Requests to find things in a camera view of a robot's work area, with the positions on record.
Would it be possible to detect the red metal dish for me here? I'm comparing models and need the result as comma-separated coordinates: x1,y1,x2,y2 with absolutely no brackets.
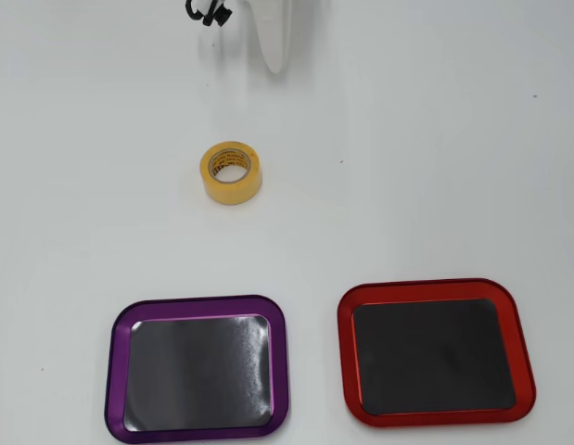
336,277,538,428

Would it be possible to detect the white fixed gripper finger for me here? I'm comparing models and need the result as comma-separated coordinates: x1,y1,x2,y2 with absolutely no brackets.
242,0,293,75

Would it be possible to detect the purple metal dish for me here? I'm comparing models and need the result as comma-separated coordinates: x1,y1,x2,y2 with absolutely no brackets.
104,294,292,445

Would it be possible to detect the yellow masking tape roll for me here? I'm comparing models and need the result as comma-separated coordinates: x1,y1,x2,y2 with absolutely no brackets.
199,142,263,205

